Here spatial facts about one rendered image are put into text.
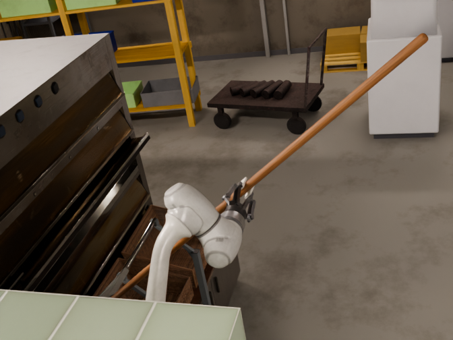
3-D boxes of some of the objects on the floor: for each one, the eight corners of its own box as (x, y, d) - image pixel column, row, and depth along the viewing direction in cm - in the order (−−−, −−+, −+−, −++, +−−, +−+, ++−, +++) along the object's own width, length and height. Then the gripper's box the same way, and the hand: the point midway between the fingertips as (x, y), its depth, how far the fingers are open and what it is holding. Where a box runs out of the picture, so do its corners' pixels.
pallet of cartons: (400, 49, 846) (400, 21, 826) (404, 68, 782) (404, 39, 762) (323, 55, 872) (321, 29, 852) (320, 74, 808) (318, 46, 788)
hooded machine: (367, 110, 689) (363, -28, 609) (433, 106, 672) (437, -37, 593) (369, 142, 620) (365, -9, 541) (442, 138, 603) (449, -18, 524)
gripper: (207, 210, 191) (225, 174, 210) (243, 241, 194) (257, 202, 213) (222, 198, 187) (238, 162, 207) (257, 229, 190) (270, 191, 209)
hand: (245, 187), depth 207 cm, fingers closed on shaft, 3 cm apart
